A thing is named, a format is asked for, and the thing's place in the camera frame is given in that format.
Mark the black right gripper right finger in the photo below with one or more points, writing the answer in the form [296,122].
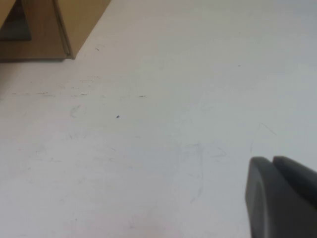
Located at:
[299,176]

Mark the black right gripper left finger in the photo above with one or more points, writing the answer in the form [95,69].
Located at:
[267,203]

